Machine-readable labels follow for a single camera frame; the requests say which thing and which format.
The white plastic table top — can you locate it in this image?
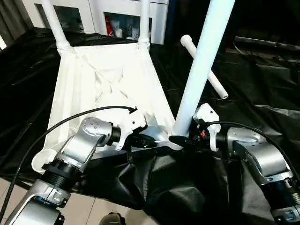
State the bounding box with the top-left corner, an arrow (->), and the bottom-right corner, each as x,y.
32,43 -> 184,172

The black plastic mat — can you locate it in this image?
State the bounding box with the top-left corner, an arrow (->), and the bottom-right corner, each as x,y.
0,27 -> 300,225

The white glass-door cabinet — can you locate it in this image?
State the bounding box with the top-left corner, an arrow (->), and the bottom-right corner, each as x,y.
21,0 -> 168,45

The grey curtain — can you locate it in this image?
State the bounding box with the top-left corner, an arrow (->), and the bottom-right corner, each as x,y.
0,0 -> 34,42

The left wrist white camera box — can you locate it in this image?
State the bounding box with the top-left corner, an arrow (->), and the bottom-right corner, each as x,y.
114,110 -> 148,151

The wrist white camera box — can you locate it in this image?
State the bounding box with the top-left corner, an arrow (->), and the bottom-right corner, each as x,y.
193,103 -> 221,152
114,110 -> 148,151

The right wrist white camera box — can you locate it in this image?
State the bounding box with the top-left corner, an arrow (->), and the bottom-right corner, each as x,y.
193,103 -> 221,152

